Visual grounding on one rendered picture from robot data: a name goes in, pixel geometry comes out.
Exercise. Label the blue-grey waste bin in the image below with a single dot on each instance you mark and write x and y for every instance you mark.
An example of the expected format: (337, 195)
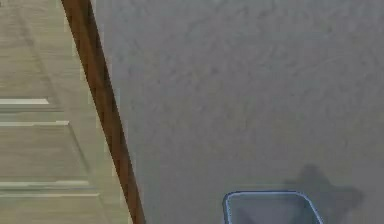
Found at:
(270, 210)

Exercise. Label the pale grey panelled room door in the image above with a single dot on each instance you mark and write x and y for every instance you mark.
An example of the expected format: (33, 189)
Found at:
(40, 153)

